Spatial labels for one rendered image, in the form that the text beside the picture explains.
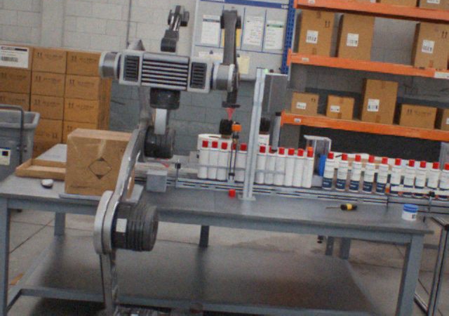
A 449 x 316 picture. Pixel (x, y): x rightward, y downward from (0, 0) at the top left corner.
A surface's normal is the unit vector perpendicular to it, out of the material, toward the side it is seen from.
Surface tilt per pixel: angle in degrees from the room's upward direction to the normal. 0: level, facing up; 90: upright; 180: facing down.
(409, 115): 90
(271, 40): 87
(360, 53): 90
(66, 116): 90
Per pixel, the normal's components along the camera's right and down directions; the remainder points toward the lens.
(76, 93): 0.02, 0.18
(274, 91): 0.84, 0.18
